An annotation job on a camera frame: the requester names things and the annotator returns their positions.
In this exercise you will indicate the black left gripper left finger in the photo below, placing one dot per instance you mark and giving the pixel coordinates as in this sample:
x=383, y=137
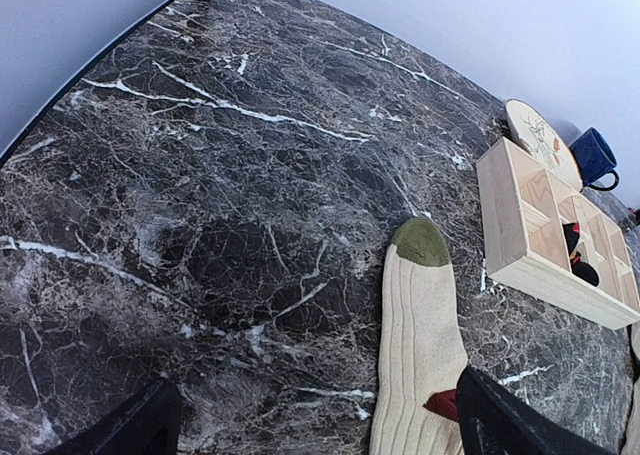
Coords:
x=148, y=422

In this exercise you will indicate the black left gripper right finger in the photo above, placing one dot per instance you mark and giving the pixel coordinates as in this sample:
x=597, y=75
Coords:
x=494, y=421

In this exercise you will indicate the beige striped sock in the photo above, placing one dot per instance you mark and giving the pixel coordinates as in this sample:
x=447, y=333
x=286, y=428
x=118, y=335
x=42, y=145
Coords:
x=421, y=350

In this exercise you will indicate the black argyle sock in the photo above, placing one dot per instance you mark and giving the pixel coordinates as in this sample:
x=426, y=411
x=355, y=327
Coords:
x=580, y=268

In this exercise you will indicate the tan plain sock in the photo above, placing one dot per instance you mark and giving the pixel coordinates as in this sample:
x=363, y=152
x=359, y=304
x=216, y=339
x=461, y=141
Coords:
x=632, y=437

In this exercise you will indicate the wooden compartment tray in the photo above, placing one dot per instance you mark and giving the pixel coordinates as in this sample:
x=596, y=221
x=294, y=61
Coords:
x=524, y=209

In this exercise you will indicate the dark blue mug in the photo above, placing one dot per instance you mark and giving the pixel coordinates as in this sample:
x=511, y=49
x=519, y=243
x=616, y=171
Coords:
x=595, y=159

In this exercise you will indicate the patterned ceramic plate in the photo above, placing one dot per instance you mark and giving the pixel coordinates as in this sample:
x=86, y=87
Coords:
x=536, y=136

